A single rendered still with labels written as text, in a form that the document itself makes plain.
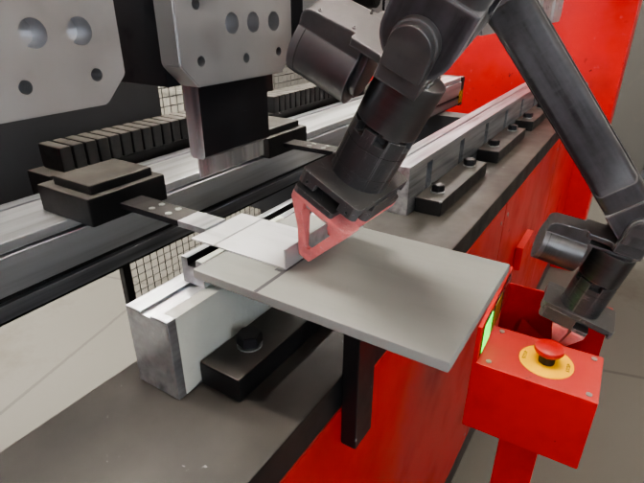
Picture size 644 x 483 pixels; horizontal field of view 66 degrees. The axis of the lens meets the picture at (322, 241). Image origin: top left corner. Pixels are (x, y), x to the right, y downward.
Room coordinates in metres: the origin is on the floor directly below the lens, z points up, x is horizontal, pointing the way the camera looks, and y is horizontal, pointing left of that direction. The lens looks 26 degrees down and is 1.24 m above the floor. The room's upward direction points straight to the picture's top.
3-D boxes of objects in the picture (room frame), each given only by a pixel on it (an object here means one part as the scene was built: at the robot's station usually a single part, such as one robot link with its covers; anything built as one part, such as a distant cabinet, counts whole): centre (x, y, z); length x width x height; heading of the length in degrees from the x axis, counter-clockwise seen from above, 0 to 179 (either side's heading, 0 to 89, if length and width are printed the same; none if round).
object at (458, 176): (0.99, -0.28, 0.89); 0.30 x 0.05 x 0.03; 148
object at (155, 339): (0.56, 0.06, 0.92); 0.39 x 0.06 x 0.10; 148
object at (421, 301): (0.43, -0.03, 1.00); 0.26 x 0.18 x 0.01; 58
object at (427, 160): (1.58, -0.58, 0.92); 1.68 x 0.06 x 0.10; 148
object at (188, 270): (0.53, 0.08, 0.99); 0.20 x 0.03 x 0.03; 148
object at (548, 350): (0.55, -0.32, 0.79); 0.04 x 0.04 x 0.04
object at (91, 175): (0.60, 0.23, 1.01); 0.26 x 0.12 x 0.05; 58
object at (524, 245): (1.29, -0.59, 0.59); 0.15 x 0.02 x 0.07; 148
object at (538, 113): (1.67, -0.71, 0.89); 0.30 x 0.05 x 0.03; 148
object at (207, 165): (0.51, 0.09, 1.13); 0.10 x 0.02 x 0.10; 148
